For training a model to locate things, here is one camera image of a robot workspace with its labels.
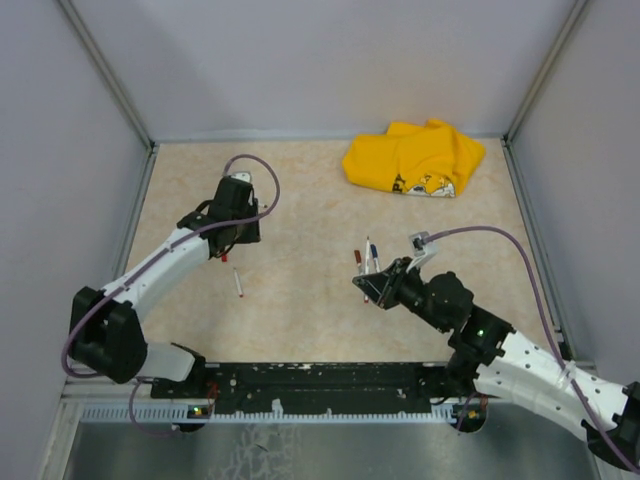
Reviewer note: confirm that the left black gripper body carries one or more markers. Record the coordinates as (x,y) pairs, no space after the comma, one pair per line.
(247,232)

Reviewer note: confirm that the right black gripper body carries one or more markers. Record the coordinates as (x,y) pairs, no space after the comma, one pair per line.
(413,294)

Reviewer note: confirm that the white pen red tip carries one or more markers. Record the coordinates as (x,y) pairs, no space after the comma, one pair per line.
(366,268)

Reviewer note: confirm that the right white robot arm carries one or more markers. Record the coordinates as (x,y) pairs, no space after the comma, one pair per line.
(494,359)

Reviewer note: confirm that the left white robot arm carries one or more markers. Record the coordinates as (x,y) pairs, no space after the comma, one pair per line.
(106,332)

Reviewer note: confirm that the white pen red end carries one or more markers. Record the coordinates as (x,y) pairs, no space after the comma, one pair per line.
(238,283)

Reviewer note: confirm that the yellow folded t-shirt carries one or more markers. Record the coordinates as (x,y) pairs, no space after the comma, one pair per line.
(434,160)

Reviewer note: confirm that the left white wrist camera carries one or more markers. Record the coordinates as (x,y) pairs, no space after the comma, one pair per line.
(244,176)

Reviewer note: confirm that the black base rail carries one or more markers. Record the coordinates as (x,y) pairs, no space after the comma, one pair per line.
(318,388)

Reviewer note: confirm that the white slotted cable duct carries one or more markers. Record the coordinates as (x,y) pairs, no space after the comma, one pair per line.
(156,413)

